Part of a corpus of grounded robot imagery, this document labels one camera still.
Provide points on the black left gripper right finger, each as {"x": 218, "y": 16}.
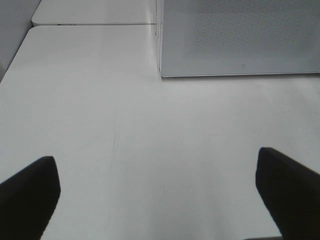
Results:
{"x": 291, "y": 193}

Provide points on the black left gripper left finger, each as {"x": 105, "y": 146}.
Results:
{"x": 28, "y": 200}

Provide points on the white microwave oven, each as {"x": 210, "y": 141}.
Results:
{"x": 157, "y": 37}

